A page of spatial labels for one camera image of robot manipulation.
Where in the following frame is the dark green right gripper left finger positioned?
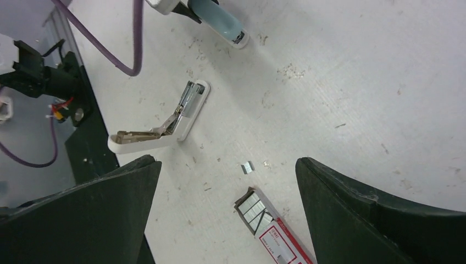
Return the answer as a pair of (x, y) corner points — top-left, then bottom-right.
(1, 155), (162, 263)

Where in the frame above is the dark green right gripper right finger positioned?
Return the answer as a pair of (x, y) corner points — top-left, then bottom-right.
(295, 157), (465, 263)

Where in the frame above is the red white staple box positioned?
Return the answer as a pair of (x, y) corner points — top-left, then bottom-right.
(234, 187), (317, 264)

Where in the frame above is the light blue stapler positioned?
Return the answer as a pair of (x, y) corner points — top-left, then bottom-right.
(188, 0), (249, 49)

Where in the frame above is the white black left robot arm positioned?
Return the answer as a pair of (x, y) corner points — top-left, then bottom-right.
(1, 35), (162, 263)

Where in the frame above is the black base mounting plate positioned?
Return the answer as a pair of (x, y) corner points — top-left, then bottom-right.
(52, 52), (162, 263)

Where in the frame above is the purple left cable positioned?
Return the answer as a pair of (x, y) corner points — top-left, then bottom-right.
(0, 0), (145, 169)

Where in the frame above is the aluminium front rail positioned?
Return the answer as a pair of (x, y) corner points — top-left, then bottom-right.
(43, 7), (83, 66)

